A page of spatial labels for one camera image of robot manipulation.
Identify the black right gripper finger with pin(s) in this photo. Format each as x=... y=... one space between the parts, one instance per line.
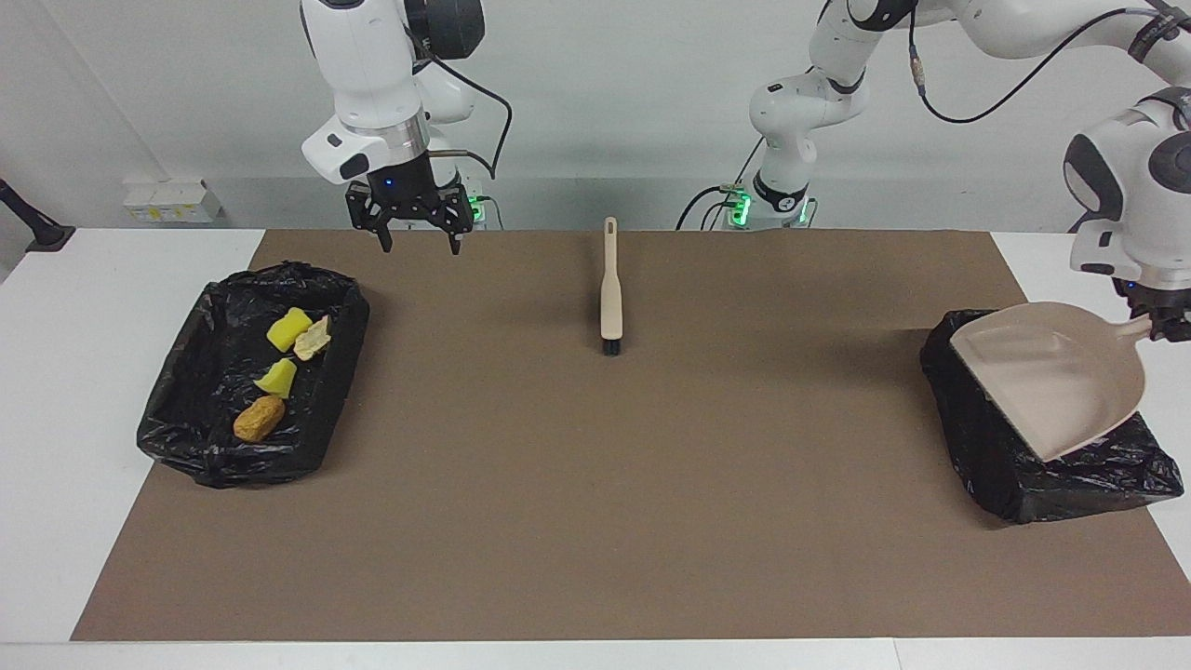
x=462 y=209
x=361 y=205

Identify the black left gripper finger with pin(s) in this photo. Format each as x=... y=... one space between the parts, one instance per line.
x=1174 y=328

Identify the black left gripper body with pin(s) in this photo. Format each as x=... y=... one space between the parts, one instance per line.
x=1163 y=302

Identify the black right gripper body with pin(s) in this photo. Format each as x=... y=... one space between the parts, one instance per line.
x=409 y=191

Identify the beige plastic dustpan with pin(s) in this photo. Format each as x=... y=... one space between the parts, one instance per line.
x=1061 y=381

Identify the pale bread piece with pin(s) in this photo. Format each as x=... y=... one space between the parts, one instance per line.
x=313 y=341

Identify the square yellow sponge piece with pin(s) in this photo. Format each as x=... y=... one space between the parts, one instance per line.
x=288 y=329

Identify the beige hand brush black bristles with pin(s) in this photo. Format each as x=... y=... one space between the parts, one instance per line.
x=611 y=298

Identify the small yellow sponge piece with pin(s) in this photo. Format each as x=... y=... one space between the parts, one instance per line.
x=277 y=379

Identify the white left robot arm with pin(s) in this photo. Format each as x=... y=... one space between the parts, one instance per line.
x=1135 y=214

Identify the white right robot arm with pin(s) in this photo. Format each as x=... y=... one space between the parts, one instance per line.
x=363 y=56

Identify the black bag lined bin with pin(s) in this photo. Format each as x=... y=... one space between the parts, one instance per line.
x=1014 y=475
x=205 y=372

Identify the brown bread roll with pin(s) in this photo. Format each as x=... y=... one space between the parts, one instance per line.
x=258 y=419

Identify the brown paper table mat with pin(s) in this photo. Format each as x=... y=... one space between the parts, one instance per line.
x=595 y=558

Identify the white wall socket box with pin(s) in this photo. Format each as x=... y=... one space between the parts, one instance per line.
x=172 y=200

